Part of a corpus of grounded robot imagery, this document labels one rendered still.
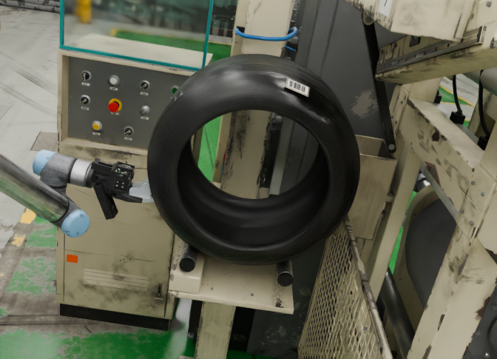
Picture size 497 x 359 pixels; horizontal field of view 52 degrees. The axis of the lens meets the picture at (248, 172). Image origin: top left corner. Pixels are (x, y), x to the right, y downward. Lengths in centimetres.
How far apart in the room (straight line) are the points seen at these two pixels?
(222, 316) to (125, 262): 57
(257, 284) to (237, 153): 43
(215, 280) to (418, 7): 98
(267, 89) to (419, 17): 42
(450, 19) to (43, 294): 232
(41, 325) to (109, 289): 37
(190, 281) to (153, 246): 83
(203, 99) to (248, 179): 53
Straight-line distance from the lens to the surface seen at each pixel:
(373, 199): 171
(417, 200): 207
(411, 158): 170
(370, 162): 165
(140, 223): 225
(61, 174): 151
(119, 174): 148
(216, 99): 126
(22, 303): 276
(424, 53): 118
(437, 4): 100
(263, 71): 128
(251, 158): 169
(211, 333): 210
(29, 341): 256
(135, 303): 249
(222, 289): 155
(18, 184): 134
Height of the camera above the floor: 174
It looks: 24 degrees down
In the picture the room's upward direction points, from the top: 10 degrees clockwise
